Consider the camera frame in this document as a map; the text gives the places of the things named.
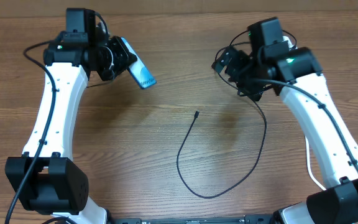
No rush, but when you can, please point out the blue Galaxy smartphone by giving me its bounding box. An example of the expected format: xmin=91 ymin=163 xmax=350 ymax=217
xmin=121 ymin=37 xmax=157 ymax=89

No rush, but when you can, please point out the black charging cable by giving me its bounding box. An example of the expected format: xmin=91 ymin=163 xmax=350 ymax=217
xmin=176 ymin=29 xmax=298 ymax=199

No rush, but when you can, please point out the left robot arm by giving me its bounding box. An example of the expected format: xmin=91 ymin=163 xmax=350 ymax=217
xmin=5 ymin=8 xmax=156 ymax=223

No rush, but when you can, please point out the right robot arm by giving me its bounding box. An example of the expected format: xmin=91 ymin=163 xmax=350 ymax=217
xmin=212 ymin=17 xmax=358 ymax=223

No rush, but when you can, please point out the white power strip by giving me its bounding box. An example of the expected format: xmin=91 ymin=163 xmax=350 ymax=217
xmin=283 ymin=35 xmax=293 ymax=49

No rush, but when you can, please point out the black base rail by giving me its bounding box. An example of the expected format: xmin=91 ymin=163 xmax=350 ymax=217
xmin=108 ymin=214 xmax=275 ymax=224

